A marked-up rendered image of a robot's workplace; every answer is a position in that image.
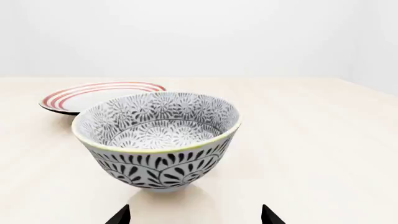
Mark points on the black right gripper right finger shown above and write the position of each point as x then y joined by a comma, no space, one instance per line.
270,217

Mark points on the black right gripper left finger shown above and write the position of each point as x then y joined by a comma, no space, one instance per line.
121,217

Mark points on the black and white patterned bowl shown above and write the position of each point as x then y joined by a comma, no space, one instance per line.
155,144

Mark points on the red striped white plate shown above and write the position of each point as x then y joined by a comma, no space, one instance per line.
77,99

